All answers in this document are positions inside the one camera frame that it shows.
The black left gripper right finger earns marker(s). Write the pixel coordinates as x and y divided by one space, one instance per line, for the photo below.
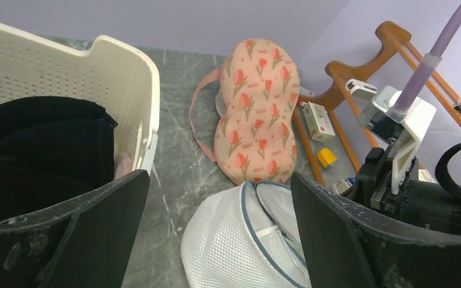
348 245

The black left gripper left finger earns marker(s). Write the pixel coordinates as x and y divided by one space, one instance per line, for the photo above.
85 241

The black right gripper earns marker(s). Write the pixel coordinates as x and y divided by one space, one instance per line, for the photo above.
372 185

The white mesh laundry bag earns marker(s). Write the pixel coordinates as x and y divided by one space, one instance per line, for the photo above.
245 236

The black bra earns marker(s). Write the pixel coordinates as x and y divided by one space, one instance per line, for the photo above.
52 149

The pink floral mesh bag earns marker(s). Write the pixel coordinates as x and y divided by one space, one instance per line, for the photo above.
254 139

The cream plastic laundry basket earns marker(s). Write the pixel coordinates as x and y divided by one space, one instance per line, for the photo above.
111 73

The yellow small block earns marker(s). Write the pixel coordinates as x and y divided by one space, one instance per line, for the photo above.
326 157

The pink garment in basket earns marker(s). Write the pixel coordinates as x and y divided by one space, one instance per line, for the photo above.
123 165

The white cardboard box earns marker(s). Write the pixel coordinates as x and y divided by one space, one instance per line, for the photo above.
318 122

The white small device on rack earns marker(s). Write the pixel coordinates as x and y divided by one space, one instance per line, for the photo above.
360 89

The orange wooden rack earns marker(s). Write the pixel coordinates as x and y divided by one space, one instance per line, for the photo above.
343 156

